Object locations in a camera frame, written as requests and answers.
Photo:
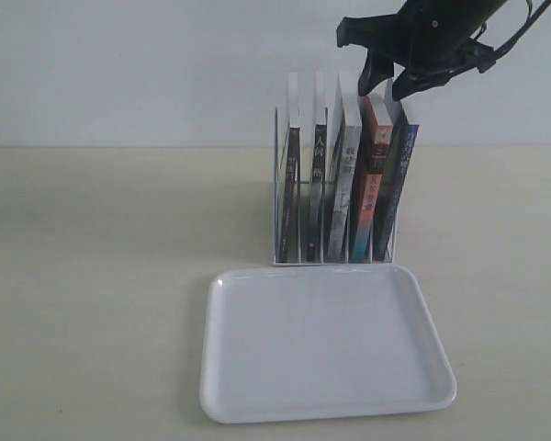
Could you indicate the white wire book rack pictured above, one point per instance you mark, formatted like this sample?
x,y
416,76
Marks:
x,y
298,256

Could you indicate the grey white spine book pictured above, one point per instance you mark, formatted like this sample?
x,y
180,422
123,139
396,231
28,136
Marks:
x,y
346,134

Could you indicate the white plastic tray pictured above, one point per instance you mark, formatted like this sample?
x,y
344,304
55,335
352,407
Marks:
x,y
290,343

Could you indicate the red orange spine book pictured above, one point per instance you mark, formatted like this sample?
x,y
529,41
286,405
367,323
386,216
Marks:
x,y
377,127

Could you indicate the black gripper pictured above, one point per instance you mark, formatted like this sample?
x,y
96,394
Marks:
x,y
423,36

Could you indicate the dark thin book leftmost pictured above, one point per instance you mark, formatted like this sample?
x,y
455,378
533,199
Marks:
x,y
288,174

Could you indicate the black spine book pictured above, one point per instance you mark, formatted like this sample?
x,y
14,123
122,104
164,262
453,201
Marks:
x,y
319,145

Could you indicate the blue moon cover book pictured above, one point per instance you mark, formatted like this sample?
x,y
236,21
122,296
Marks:
x,y
403,139

